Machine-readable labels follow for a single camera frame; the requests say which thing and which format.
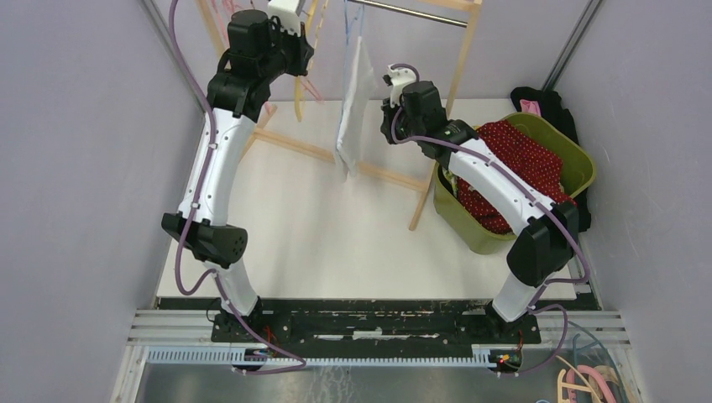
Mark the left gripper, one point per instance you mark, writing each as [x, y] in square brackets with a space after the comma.
[304, 49]

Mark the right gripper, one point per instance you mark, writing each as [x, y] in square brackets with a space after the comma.
[389, 114]

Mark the white garment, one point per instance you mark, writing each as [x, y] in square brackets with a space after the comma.
[361, 87]

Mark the blue wire hanger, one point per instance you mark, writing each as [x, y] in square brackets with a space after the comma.
[353, 19]

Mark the red polka dot skirt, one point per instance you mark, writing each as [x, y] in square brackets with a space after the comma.
[536, 165]

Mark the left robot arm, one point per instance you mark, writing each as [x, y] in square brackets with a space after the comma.
[262, 46]

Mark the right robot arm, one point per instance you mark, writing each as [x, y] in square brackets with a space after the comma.
[546, 232]

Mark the pink garment in corner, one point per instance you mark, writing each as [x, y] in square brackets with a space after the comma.
[530, 106]

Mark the wooden clothes rack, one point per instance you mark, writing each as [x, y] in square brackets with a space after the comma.
[219, 40]

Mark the black garment behind basket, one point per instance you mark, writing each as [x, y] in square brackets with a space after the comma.
[560, 118]

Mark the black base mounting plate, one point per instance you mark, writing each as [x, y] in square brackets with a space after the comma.
[376, 329]

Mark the pile of spare hangers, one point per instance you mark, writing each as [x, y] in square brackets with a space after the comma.
[590, 364]

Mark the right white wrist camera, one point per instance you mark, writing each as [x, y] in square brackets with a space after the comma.
[397, 77]

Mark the metal rack rail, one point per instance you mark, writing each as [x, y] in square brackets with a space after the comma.
[411, 13]

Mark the left aluminium frame post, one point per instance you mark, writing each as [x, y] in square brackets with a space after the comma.
[161, 28]

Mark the aluminium frame post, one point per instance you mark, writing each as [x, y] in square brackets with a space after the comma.
[161, 28]
[580, 29]

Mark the right aluminium frame post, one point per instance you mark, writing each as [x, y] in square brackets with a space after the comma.
[580, 29]

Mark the white slotted cable duct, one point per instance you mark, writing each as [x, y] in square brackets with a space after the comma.
[246, 357]

